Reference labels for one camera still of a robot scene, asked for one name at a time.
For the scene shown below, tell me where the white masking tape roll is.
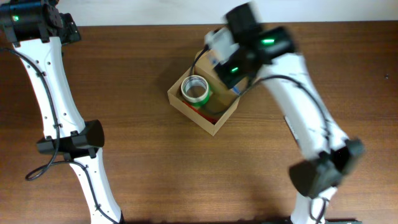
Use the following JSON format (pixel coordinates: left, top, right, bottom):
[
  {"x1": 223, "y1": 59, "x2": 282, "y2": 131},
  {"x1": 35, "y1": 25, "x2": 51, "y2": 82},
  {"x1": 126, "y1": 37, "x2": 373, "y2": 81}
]
[{"x1": 180, "y1": 75, "x2": 210, "y2": 106}]

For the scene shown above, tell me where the brown cardboard box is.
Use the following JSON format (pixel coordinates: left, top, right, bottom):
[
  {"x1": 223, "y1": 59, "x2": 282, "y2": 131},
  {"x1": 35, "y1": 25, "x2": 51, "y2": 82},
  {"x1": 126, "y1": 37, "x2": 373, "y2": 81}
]
[{"x1": 167, "y1": 29, "x2": 249, "y2": 137}]

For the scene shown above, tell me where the green tape roll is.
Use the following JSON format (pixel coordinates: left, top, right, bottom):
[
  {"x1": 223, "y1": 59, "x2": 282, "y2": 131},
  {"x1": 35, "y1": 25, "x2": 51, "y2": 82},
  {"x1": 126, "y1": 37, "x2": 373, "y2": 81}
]
[{"x1": 185, "y1": 85, "x2": 213, "y2": 108}]

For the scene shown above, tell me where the orange utility knife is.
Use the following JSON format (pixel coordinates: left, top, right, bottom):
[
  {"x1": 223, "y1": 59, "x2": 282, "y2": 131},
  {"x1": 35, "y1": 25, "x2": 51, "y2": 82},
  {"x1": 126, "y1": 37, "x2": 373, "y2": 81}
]
[{"x1": 181, "y1": 100, "x2": 219, "y2": 125}]

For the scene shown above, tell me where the blue ballpoint pen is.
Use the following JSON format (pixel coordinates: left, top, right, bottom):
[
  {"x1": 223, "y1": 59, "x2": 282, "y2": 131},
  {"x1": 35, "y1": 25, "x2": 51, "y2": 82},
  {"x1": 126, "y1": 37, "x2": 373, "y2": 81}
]
[{"x1": 208, "y1": 51, "x2": 242, "y2": 89}]

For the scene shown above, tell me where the grey black permanent marker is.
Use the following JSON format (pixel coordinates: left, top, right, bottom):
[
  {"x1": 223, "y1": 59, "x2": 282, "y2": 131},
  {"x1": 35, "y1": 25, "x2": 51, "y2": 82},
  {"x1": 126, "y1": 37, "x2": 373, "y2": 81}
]
[{"x1": 284, "y1": 116, "x2": 300, "y2": 146}]

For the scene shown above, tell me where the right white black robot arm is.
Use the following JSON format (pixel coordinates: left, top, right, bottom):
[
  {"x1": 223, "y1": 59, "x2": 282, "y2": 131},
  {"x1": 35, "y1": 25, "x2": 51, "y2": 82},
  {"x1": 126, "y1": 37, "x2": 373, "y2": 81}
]
[{"x1": 205, "y1": 3, "x2": 364, "y2": 224}]

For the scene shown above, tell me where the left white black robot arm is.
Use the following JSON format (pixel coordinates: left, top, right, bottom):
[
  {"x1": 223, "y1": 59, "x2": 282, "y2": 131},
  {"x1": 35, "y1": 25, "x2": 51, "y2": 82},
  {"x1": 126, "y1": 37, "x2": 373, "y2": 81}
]
[{"x1": 1, "y1": 0, "x2": 125, "y2": 223}]

